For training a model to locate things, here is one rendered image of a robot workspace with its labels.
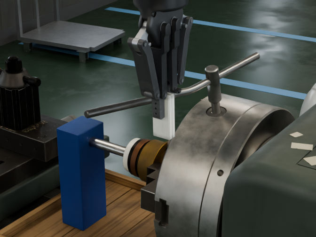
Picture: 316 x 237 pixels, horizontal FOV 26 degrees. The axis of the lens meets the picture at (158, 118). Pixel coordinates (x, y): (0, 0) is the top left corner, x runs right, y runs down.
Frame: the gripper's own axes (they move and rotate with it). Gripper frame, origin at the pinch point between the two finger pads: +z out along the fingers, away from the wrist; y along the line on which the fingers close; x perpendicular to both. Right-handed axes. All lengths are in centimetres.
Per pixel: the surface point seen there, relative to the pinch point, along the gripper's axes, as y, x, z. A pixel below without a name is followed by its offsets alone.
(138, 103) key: -0.7, -5.1, -0.3
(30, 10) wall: -322, -359, 124
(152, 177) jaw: -10.4, -10.0, 19.0
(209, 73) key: -13.9, -0.5, -1.6
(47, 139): -23, -48, 28
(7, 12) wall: -294, -357, 118
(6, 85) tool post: -23, -60, 17
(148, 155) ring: -16.2, -14.9, 18.8
